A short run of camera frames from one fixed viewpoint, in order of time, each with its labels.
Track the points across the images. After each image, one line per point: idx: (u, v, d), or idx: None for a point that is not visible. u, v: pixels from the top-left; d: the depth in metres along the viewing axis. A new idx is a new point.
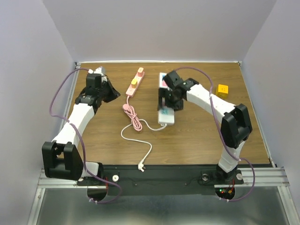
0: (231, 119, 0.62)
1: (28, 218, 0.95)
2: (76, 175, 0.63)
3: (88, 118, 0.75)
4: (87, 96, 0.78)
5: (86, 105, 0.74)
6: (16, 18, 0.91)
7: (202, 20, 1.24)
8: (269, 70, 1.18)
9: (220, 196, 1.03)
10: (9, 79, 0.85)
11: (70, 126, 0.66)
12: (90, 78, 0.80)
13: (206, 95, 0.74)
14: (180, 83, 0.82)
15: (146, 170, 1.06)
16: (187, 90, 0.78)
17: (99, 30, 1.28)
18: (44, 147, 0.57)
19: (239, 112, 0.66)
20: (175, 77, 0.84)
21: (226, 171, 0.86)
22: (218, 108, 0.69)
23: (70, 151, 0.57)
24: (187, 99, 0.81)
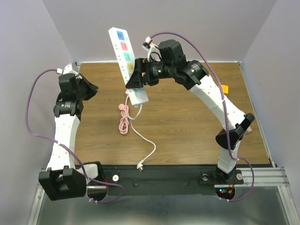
0: (240, 132, 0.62)
1: (28, 218, 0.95)
2: (81, 191, 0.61)
3: (75, 128, 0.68)
4: (66, 103, 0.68)
5: (70, 116, 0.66)
6: (15, 17, 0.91)
7: (202, 19, 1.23)
8: (269, 69, 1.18)
9: (220, 196, 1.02)
10: (9, 79, 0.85)
11: (60, 147, 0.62)
12: (63, 81, 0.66)
13: (218, 95, 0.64)
14: (184, 67, 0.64)
15: (146, 170, 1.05)
16: (196, 84, 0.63)
17: (99, 30, 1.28)
18: (41, 179, 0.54)
19: (247, 123, 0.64)
20: (178, 53, 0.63)
21: (226, 172, 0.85)
22: (230, 117, 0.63)
23: (69, 175, 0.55)
24: (190, 89, 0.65)
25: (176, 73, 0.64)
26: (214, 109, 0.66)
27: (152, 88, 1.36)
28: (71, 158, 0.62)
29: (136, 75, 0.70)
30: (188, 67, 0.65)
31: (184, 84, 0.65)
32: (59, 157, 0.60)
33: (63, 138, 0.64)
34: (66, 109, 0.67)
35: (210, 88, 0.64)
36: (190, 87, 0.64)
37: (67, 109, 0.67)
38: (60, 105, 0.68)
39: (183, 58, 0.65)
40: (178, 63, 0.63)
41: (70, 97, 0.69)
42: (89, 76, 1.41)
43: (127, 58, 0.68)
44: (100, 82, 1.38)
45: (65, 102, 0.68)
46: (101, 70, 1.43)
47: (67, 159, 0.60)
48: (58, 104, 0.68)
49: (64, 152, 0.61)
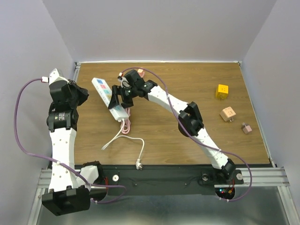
0: (185, 115, 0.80)
1: (28, 218, 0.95)
2: (85, 206, 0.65)
3: (72, 142, 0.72)
4: (60, 115, 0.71)
5: (66, 130, 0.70)
6: (15, 18, 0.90)
7: (202, 19, 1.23)
8: (269, 70, 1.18)
9: (220, 196, 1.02)
10: (9, 79, 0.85)
11: (60, 167, 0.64)
12: (55, 91, 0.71)
13: (164, 95, 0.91)
14: (141, 85, 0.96)
15: (145, 170, 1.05)
16: (147, 92, 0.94)
17: (99, 30, 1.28)
18: (45, 201, 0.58)
19: (191, 108, 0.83)
20: (136, 77, 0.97)
21: (219, 168, 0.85)
22: (175, 108, 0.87)
23: (73, 195, 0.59)
24: (148, 98, 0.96)
25: (137, 90, 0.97)
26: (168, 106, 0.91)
27: None
28: (72, 176, 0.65)
29: (114, 97, 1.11)
30: (144, 84, 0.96)
31: (143, 96, 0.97)
32: (60, 176, 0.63)
33: (61, 155, 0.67)
34: (60, 121, 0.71)
35: (158, 93, 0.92)
36: (148, 97, 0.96)
37: (62, 121, 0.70)
38: (54, 116, 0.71)
39: (141, 79, 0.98)
40: (137, 84, 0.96)
41: (63, 107, 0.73)
42: (89, 76, 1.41)
43: (107, 92, 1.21)
44: None
45: (59, 114, 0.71)
46: (100, 70, 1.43)
47: (68, 177, 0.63)
48: (52, 116, 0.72)
49: (65, 171, 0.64)
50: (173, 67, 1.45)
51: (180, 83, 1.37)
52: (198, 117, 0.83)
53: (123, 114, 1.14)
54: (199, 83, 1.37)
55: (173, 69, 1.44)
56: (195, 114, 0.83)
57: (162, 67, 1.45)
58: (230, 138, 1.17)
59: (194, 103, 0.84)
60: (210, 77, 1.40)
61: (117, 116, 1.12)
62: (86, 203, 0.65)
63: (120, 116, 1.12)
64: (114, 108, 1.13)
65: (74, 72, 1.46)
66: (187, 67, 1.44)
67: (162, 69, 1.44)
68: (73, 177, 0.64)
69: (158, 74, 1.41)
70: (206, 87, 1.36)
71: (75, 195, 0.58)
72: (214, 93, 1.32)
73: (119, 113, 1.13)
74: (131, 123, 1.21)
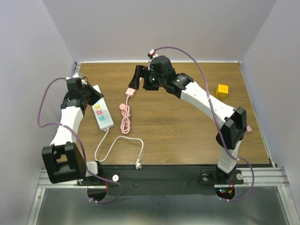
0: (232, 124, 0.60)
1: (28, 218, 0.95)
2: (81, 172, 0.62)
3: (79, 118, 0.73)
4: (72, 100, 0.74)
5: (75, 108, 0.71)
6: (15, 18, 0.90)
7: (202, 19, 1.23)
8: (269, 70, 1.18)
9: (220, 196, 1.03)
10: (9, 80, 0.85)
11: (64, 129, 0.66)
12: (71, 81, 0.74)
13: (203, 95, 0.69)
14: (172, 78, 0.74)
15: (145, 170, 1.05)
16: (182, 89, 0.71)
17: (99, 30, 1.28)
18: (44, 153, 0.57)
19: (237, 115, 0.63)
20: (167, 67, 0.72)
21: (226, 172, 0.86)
22: (218, 113, 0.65)
23: (71, 150, 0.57)
24: (180, 97, 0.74)
25: (166, 84, 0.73)
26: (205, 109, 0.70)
27: None
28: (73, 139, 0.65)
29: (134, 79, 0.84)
30: (175, 78, 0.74)
31: (175, 93, 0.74)
32: (62, 136, 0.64)
33: (67, 121, 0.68)
34: (71, 103, 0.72)
35: (196, 91, 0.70)
36: (180, 96, 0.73)
37: (72, 102, 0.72)
38: (66, 101, 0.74)
39: (172, 71, 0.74)
40: (167, 76, 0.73)
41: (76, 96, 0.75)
42: (89, 76, 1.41)
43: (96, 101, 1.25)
44: (100, 81, 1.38)
45: (71, 99, 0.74)
46: (100, 70, 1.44)
47: (69, 137, 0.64)
48: (65, 100, 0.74)
49: (68, 132, 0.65)
50: (173, 67, 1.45)
51: None
52: (243, 126, 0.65)
53: (108, 123, 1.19)
54: (200, 83, 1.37)
55: None
56: (241, 123, 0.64)
57: None
58: None
59: (243, 108, 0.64)
60: (210, 77, 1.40)
61: (100, 127, 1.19)
62: (82, 168, 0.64)
63: (104, 125, 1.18)
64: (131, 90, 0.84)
65: (74, 72, 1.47)
66: (187, 67, 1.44)
67: None
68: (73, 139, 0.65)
69: None
70: (206, 87, 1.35)
71: (72, 148, 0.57)
72: (214, 93, 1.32)
73: (103, 123, 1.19)
74: (131, 123, 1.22)
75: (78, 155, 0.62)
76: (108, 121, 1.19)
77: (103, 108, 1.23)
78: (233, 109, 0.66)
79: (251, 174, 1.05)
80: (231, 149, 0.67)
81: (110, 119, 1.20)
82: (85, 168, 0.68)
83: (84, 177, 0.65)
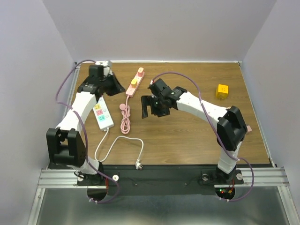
0: (226, 123, 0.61)
1: (28, 219, 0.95)
2: (78, 160, 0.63)
3: (91, 105, 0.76)
4: (89, 85, 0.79)
5: (90, 94, 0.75)
6: (15, 18, 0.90)
7: (202, 20, 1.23)
8: (269, 70, 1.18)
9: (219, 196, 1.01)
10: (9, 79, 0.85)
11: (73, 113, 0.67)
12: (93, 67, 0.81)
13: (196, 101, 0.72)
14: (168, 93, 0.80)
15: (144, 170, 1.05)
16: (176, 101, 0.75)
17: (99, 30, 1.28)
18: (48, 134, 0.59)
19: (232, 115, 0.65)
20: (161, 86, 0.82)
21: (226, 172, 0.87)
22: (212, 114, 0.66)
23: (73, 137, 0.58)
24: (178, 108, 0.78)
25: (163, 99, 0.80)
26: (200, 114, 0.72)
27: None
28: (78, 126, 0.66)
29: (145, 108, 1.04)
30: (171, 92, 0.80)
31: (172, 105, 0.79)
32: (70, 120, 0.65)
33: (78, 106, 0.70)
34: (87, 88, 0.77)
35: (189, 100, 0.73)
36: (176, 106, 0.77)
37: (88, 88, 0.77)
38: (84, 86, 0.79)
39: (168, 88, 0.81)
40: (163, 92, 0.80)
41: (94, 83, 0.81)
42: None
43: None
44: None
45: (89, 85, 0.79)
46: None
47: (75, 123, 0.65)
48: (83, 84, 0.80)
49: (75, 118, 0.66)
50: (173, 67, 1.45)
51: (180, 83, 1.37)
52: (241, 126, 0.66)
53: (108, 122, 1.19)
54: (200, 83, 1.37)
55: (173, 69, 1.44)
56: (238, 122, 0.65)
57: (162, 67, 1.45)
58: None
59: (236, 107, 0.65)
60: (210, 77, 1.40)
61: (100, 127, 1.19)
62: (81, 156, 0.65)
63: (104, 125, 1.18)
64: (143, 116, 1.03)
65: (74, 72, 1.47)
66: (187, 67, 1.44)
67: (162, 69, 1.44)
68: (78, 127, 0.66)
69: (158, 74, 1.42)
70: (206, 87, 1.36)
71: (74, 136, 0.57)
72: (214, 93, 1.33)
73: (103, 122, 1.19)
74: (131, 123, 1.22)
75: (80, 143, 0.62)
76: (108, 121, 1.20)
77: (103, 108, 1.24)
78: (226, 109, 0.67)
79: (251, 173, 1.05)
80: (232, 150, 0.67)
81: (110, 118, 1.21)
82: (85, 155, 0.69)
83: (81, 165, 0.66)
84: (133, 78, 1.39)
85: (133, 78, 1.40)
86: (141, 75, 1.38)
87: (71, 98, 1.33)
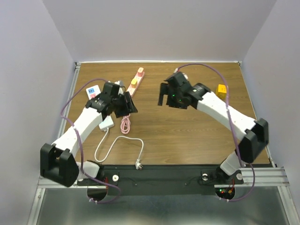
0: (252, 137, 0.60)
1: (28, 219, 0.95)
2: (68, 180, 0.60)
3: (95, 123, 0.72)
4: (99, 101, 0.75)
5: (96, 112, 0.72)
6: (15, 18, 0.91)
7: (202, 20, 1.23)
8: (269, 70, 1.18)
9: (220, 196, 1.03)
10: (9, 80, 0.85)
11: (74, 131, 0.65)
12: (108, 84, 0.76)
13: (220, 107, 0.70)
14: (188, 89, 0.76)
15: (145, 170, 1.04)
16: (198, 100, 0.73)
17: (99, 30, 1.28)
18: (42, 149, 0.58)
19: (259, 128, 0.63)
20: (182, 80, 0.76)
21: (228, 174, 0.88)
22: (237, 123, 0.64)
23: (64, 158, 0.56)
24: (197, 107, 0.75)
25: (182, 96, 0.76)
26: (223, 120, 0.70)
27: (152, 88, 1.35)
28: (75, 146, 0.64)
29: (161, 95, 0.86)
30: (192, 89, 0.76)
31: (191, 103, 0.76)
32: (68, 138, 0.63)
33: (80, 124, 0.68)
34: (96, 105, 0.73)
35: (213, 102, 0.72)
36: (196, 106, 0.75)
37: (97, 105, 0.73)
38: (94, 101, 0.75)
39: (188, 84, 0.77)
40: (183, 88, 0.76)
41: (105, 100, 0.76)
42: (89, 76, 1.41)
43: None
44: (101, 81, 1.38)
45: (99, 101, 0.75)
46: (100, 70, 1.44)
47: (72, 142, 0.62)
48: (93, 99, 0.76)
49: (73, 137, 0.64)
50: (173, 67, 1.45)
51: None
52: (265, 139, 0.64)
53: (108, 122, 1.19)
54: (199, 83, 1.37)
55: (173, 69, 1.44)
56: (262, 136, 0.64)
57: (161, 67, 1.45)
58: (231, 138, 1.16)
59: (265, 120, 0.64)
60: (210, 77, 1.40)
61: (100, 127, 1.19)
62: (72, 178, 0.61)
63: (104, 125, 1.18)
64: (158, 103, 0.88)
65: (74, 72, 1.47)
66: (187, 67, 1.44)
67: (162, 69, 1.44)
68: (75, 146, 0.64)
69: (158, 74, 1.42)
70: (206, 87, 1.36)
71: (65, 158, 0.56)
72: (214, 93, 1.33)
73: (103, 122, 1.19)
74: (131, 123, 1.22)
75: (73, 164, 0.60)
76: (108, 121, 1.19)
77: None
78: (253, 120, 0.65)
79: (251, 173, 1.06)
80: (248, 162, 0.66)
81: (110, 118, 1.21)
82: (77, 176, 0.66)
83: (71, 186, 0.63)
84: (133, 78, 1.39)
85: (133, 78, 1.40)
86: (141, 75, 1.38)
87: (71, 98, 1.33)
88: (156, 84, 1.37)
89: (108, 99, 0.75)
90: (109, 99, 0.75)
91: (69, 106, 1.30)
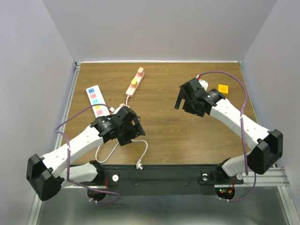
0: (265, 147, 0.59)
1: (28, 218, 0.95)
2: (44, 195, 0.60)
3: (92, 146, 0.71)
4: (107, 123, 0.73)
5: (97, 134, 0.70)
6: (16, 19, 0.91)
7: (202, 20, 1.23)
8: (269, 70, 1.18)
9: (220, 196, 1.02)
10: (9, 80, 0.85)
11: (66, 151, 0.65)
12: (125, 108, 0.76)
13: (234, 114, 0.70)
14: (202, 94, 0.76)
15: (145, 170, 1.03)
16: (212, 105, 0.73)
17: (99, 30, 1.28)
18: (31, 159, 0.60)
19: (273, 138, 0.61)
20: (195, 86, 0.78)
21: (228, 175, 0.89)
22: (250, 133, 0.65)
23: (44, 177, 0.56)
24: (210, 113, 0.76)
25: (196, 101, 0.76)
26: (236, 128, 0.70)
27: (152, 88, 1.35)
28: (62, 166, 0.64)
29: (178, 101, 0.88)
30: (206, 94, 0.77)
31: (205, 109, 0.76)
32: (56, 156, 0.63)
33: (76, 144, 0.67)
34: (101, 126, 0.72)
35: (227, 108, 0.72)
36: (210, 112, 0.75)
37: (102, 128, 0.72)
38: (102, 121, 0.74)
39: (202, 90, 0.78)
40: (197, 93, 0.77)
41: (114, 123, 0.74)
42: (89, 76, 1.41)
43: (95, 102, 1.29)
44: (100, 81, 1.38)
45: (106, 123, 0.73)
46: (100, 70, 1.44)
47: (59, 163, 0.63)
48: (102, 118, 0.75)
49: (62, 158, 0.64)
50: (173, 67, 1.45)
51: (180, 83, 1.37)
52: (279, 152, 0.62)
53: None
54: None
55: (173, 69, 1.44)
56: (276, 147, 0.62)
57: (162, 67, 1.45)
58: (230, 138, 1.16)
59: (279, 131, 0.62)
60: (210, 77, 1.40)
61: None
62: (49, 194, 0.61)
63: None
64: (175, 107, 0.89)
65: (74, 72, 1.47)
66: (186, 67, 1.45)
67: (162, 69, 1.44)
68: (61, 166, 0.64)
69: (158, 74, 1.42)
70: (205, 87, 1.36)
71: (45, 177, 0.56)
72: None
73: None
74: None
75: (55, 183, 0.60)
76: None
77: (103, 109, 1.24)
78: (268, 131, 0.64)
79: (253, 174, 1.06)
80: (258, 173, 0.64)
81: None
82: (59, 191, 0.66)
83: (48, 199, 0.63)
84: (133, 78, 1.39)
85: (133, 78, 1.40)
86: (141, 75, 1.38)
87: (71, 98, 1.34)
88: (156, 84, 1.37)
89: (118, 123, 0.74)
90: (118, 123, 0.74)
91: (69, 106, 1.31)
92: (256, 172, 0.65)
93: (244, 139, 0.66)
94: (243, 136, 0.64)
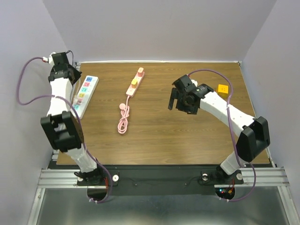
0: (250, 133, 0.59)
1: (28, 218, 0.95)
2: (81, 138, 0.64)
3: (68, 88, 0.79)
4: (58, 71, 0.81)
5: (63, 80, 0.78)
6: (16, 20, 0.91)
7: (202, 20, 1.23)
8: (268, 70, 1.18)
9: (220, 196, 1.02)
10: (10, 80, 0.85)
11: (57, 100, 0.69)
12: (56, 54, 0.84)
13: (221, 104, 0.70)
14: (193, 89, 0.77)
15: (146, 170, 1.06)
16: (200, 98, 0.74)
17: (99, 31, 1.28)
18: (42, 123, 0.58)
19: (257, 124, 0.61)
20: (186, 82, 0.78)
21: (227, 173, 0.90)
22: (236, 121, 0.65)
23: (69, 117, 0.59)
24: (200, 106, 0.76)
25: (186, 95, 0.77)
26: (223, 118, 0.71)
27: (152, 88, 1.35)
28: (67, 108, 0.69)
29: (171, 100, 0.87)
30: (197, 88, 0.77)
31: (194, 102, 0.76)
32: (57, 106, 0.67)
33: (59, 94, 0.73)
34: (59, 75, 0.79)
35: (214, 100, 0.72)
36: (199, 104, 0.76)
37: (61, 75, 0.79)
38: (53, 74, 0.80)
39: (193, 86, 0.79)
40: (188, 89, 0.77)
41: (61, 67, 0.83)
42: None
43: (83, 90, 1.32)
44: (100, 81, 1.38)
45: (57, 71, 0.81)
46: (101, 70, 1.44)
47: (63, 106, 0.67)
48: (51, 73, 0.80)
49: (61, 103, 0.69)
50: (173, 67, 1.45)
51: None
52: (266, 138, 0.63)
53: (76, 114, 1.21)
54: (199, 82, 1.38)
55: (172, 69, 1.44)
56: (262, 135, 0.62)
57: (162, 67, 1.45)
58: (230, 138, 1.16)
59: (264, 118, 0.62)
60: (210, 77, 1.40)
61: None
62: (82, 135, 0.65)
63: None
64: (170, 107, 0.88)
65: None
66: (186, 67, 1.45)
67: (162, 69, 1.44)
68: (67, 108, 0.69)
69: (158, 74, 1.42)
70: None
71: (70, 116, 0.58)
72: None
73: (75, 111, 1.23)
74: (129, 123, 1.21)
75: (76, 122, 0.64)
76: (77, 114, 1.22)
77: (84, 100, 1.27)
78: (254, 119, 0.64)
79: (253, 174, 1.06)
80: (248, 160, 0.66)
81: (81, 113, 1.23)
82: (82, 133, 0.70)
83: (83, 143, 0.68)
84: (133, 78, 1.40)
85: (133, 78, 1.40)
86: (141, 75, 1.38)
87: None
88: (156, 84, 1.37)
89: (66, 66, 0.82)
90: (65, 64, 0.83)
91: None
92: (246, 159, 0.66)
93: (231, 127, 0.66)
94: (229, 122, 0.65)
